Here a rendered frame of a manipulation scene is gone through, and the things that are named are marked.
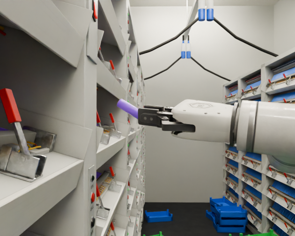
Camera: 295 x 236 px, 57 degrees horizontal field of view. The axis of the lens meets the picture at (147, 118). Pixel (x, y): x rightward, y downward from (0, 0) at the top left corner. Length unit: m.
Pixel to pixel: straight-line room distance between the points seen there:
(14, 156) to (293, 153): 0.37
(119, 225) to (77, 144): 0.80
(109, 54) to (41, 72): 0.73
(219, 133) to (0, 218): 0.32
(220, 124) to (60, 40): 0.26
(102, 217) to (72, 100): 0.38
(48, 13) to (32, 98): 0.18
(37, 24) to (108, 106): 0.86
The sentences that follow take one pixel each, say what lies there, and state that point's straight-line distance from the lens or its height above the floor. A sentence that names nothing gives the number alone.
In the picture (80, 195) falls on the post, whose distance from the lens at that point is 0.46.
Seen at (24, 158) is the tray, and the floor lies 1.14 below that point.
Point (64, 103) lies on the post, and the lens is 0.45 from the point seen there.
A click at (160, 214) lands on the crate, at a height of 0.02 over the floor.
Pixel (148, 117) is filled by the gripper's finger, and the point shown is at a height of 1.18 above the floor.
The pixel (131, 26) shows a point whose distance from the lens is 1.61.
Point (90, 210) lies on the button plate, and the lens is 0.50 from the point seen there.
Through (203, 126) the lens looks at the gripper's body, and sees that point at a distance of 0.44.
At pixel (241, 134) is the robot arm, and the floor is 1.15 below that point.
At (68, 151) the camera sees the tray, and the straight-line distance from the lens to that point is 0.45.
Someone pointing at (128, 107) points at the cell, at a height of 1.20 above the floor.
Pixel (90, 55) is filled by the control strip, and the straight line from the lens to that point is 0.48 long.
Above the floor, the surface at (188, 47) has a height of 2.20.
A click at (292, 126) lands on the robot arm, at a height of 1.16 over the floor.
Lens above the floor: 1.17
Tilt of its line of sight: 1 degrees up
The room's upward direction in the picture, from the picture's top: straight up
